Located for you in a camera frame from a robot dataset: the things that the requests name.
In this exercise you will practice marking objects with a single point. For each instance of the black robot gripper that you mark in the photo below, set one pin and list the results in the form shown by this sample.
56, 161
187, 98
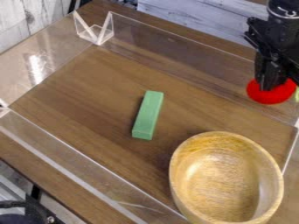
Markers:
275, 39

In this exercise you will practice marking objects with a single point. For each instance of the red fuzzy ball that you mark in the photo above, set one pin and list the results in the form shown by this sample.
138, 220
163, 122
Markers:
275, 96

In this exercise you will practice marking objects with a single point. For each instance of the small light green object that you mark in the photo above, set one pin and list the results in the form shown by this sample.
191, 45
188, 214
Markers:
297, 95

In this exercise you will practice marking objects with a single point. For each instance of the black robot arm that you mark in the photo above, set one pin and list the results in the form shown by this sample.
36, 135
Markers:
279, 6

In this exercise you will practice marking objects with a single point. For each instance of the green rectangular block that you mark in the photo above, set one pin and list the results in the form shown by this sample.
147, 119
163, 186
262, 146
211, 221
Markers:
147, 115

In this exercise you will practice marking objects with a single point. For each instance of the oval wooden bowl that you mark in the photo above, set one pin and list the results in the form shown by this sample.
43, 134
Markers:
226, 180

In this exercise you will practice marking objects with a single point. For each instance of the clear acrylic table barrier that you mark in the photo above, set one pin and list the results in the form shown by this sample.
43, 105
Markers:
74, 94

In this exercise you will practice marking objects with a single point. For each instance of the clear acrylic corner bracket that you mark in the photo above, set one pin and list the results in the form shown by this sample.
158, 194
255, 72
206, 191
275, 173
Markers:
95, 34

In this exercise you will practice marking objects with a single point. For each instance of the black clamp with cable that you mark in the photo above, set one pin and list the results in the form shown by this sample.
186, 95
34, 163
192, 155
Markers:
22, 208

